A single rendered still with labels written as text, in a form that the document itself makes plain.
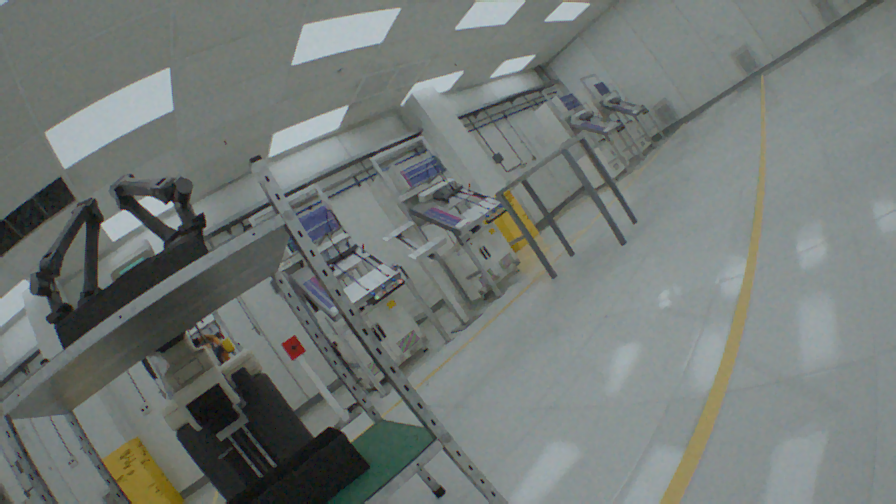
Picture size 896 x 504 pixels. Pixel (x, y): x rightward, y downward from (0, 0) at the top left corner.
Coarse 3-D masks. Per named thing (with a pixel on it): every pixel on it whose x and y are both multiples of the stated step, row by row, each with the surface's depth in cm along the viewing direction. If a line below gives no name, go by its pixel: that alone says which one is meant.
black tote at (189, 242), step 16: (192, 240) 98; (160, 256) 91; (176, 256) 94; (192, 256) 96; (128, 272) 85; (144, 272) 88; (160, 272) 90; (112, 288) 81; (128, 288) 84; (144, 288) 87; (96, 304) 78; (112, 304) 80; (64, 320) 70; (80, 320) 73; (96, 320) 76; (64, 336) 69; (80, 336) 72
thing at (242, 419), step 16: (240, 368) 137; (240, 384) 135; (256, 384) 139; (208, 400) 117; (224, 400) 119; (240, 400) 138; (256, 400) 137; (208, 416) 115; (224, 416) 123; (240, 416) 136; (224, 432) 130
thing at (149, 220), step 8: (112, 184) 110; (120, 200) 118; (128, 200) 117; (136, 200) 119; (120, 208) 118; (128, 208) 117; (136, 208) 118; (144, 208) 120; (136, 216) 119; (144, 216) 118; (152, 216) 120; (144, 224) 120; (152, 224) 119; (160, 224) 120; (152, 232) 121; (160, 232) 119; (168, 232) 121; (176, 232) 124; (168, 240) 120
